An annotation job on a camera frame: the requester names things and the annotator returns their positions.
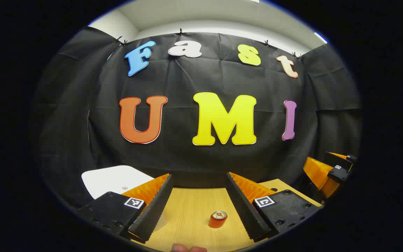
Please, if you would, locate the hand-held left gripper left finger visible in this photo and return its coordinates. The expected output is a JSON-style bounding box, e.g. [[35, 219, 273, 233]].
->
[[78, 173, 173, 244]]

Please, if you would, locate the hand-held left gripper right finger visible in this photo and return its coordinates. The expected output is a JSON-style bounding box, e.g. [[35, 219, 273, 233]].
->
[[227, 171, 323, 243]]

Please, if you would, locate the red pop can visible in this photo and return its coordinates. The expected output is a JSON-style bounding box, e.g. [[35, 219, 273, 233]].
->
[[208, 211, 228, 229]]

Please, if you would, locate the white desktop garbage bin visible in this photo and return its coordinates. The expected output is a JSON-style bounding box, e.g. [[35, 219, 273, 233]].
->
[[82, 165, 155, 200]]

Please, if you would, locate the wooden desktop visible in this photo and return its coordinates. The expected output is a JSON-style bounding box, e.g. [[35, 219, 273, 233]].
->
[[132, 178, 324, 252]]

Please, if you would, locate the black backdrop cloth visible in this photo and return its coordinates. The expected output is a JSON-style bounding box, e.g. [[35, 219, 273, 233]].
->
[[35, 26, 363, 207]]

